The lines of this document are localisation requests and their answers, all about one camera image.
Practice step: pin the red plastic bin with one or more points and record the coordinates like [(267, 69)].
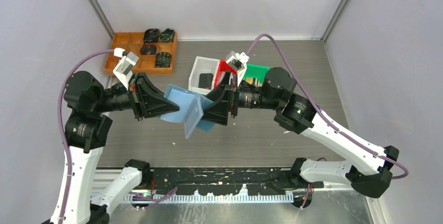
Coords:
[(220, 70)]

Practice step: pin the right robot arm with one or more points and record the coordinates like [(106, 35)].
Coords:
[(365, 167)]

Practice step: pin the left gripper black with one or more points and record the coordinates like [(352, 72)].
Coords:
[(146, 98)]

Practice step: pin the rolled dark tie middle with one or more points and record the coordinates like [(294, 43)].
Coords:
[(148, 49)]

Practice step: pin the green plastic bin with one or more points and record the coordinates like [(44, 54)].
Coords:
[(255, 74)]

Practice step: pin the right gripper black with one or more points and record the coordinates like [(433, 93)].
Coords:
[(218, 111)]

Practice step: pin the wooden compartment tray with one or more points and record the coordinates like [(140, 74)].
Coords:
[(132, 42)]

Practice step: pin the rolled dark tie bottom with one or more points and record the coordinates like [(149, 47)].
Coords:
[(163, 60)]

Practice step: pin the white plastic bin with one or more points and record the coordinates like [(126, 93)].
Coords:
[(201, 65)]

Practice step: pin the black card stack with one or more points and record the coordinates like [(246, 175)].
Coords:
[(205, 81)]

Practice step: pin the rolled dark tie top-right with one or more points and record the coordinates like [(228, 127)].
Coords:
[(167, 36)]

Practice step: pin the aluminium frame rail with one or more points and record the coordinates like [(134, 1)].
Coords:
[(148, 197)]

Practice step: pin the blue leather card holder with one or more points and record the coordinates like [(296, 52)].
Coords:
[(191, 110)]

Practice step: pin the rolled dark tie top-left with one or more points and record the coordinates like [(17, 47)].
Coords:
[(151, 35)]

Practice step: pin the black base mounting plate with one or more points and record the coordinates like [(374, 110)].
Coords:
[(220, 181)]

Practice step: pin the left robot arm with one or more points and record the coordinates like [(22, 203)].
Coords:
[(85, 134)]

